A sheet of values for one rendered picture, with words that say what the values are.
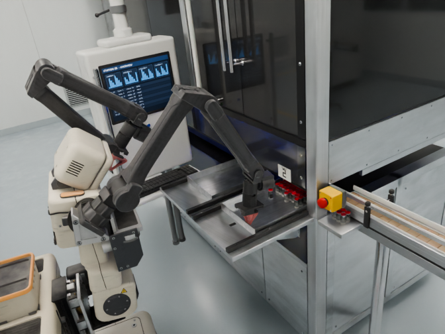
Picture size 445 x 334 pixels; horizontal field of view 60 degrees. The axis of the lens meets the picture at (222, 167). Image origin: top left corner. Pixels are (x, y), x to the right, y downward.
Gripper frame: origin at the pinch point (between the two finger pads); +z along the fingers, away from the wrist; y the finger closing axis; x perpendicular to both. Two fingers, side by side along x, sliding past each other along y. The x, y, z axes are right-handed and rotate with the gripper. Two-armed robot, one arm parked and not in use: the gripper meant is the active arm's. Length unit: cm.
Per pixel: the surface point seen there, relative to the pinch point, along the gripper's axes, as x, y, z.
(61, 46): 544, 20, -25
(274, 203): 8.1, 19.5, -0.8
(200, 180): 50, 4, 1
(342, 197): -21.2, 27.9, -14.8
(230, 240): -1.9, -9.7, 3.7
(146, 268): 111, -8, 92
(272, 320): 22, 37, 86
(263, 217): 2.7, 9.8, 0.6
